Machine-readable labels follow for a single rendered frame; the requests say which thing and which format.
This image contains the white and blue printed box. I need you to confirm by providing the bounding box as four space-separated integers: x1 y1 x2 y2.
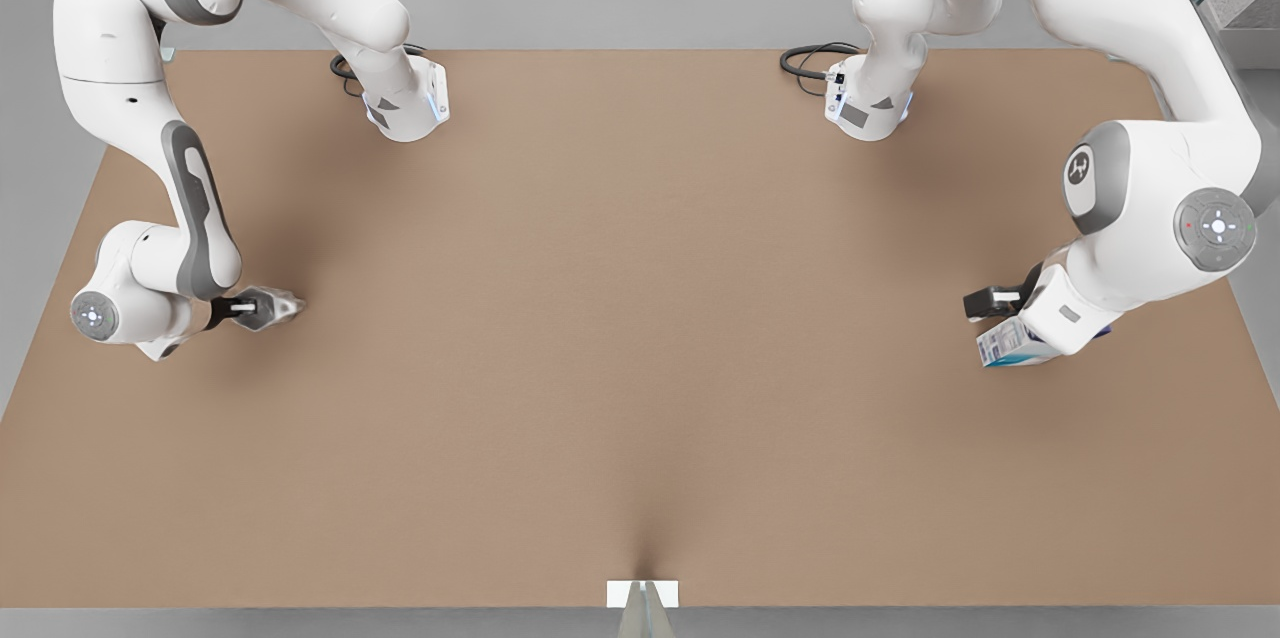
975 314 1123 370

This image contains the black cable loop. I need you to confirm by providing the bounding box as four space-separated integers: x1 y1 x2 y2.
329 42 431 100
779 42 863 99

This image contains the white post foot plate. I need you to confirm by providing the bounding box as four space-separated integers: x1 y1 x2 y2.
606 579 680 610

